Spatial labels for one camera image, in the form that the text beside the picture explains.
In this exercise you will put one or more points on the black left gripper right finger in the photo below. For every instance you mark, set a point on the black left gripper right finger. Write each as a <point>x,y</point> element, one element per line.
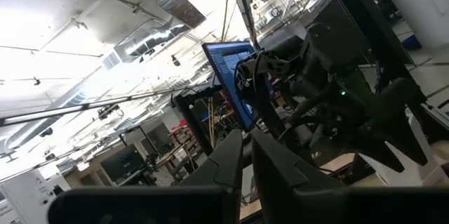
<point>280,189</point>

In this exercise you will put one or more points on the monitor with blue screen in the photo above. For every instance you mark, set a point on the monitor with blue screen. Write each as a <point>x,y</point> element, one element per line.
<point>224,69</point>

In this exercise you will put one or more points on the black ceiling spotlight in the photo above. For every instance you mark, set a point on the black ceiling spotlight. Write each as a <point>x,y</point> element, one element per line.
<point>108,111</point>

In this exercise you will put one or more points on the white cabinet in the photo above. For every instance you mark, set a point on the white cabinet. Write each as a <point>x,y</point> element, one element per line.
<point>24,199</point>

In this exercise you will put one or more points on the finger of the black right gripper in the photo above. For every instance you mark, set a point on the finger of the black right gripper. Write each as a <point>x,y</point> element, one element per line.
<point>403,118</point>
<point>380,148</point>

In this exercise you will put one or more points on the thin black rig pole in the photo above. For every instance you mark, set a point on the thin black rig pole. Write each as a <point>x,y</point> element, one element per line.
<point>242,6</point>

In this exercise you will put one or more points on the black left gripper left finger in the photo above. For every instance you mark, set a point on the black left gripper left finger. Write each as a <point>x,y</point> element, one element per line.
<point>217,182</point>

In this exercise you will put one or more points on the black diagonal post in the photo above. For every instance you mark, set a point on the black diagonal post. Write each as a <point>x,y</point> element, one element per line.
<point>358,13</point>

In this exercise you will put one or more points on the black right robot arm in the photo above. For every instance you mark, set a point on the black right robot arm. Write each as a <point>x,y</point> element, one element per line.
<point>315,55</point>

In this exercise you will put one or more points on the blue storage bin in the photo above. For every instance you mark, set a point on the blue storage bin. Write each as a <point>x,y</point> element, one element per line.
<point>411,41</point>

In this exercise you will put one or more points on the black background monitor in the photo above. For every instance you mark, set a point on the black background monitor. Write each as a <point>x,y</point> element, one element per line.
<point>122,162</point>

